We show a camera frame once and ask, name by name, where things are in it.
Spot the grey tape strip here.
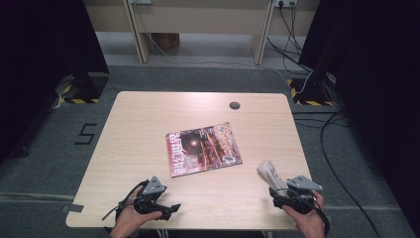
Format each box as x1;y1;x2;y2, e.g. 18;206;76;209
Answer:
60;203;85;214

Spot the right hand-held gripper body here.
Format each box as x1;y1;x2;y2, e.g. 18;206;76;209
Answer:
285;175;324;215

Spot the white wall power outlet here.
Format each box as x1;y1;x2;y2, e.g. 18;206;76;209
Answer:
274;0;298;9

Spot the short white cable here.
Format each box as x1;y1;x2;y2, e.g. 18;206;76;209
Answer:
297;69;314;96

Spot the person's right hand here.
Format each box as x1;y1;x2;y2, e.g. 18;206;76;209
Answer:
281;189;327;238

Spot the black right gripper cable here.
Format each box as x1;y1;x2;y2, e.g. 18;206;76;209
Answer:
308;196;331;237

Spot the brown cardboard box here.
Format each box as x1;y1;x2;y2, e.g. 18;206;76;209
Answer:
154;33;180;53

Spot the black power cable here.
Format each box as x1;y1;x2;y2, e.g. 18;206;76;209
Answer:
281;3;298;72
265;37;313;73
278;3;304;56

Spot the black curtain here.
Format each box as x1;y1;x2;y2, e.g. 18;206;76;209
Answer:
0;0;110;164
298;0;420;229

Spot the black stand base hazard tape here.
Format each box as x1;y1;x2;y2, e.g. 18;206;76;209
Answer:
286;72;339;108
53;72;110;105

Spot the long white floor cable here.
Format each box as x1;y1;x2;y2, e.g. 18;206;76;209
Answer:
145;32;293;87

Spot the red illustrated magazine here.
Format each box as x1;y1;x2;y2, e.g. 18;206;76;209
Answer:
165;121;244;179

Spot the thick black floor cable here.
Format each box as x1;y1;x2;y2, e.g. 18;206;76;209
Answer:
319;111;382;238

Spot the thin black floor cable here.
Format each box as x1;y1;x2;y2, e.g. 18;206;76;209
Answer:
291;111;350;129

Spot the white cloth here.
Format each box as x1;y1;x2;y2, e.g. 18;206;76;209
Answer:
257;160;289;196

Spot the person's left hand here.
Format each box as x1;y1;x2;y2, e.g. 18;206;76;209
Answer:
109;186;163;238

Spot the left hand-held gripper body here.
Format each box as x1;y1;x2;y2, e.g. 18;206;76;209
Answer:
133;176;167;216

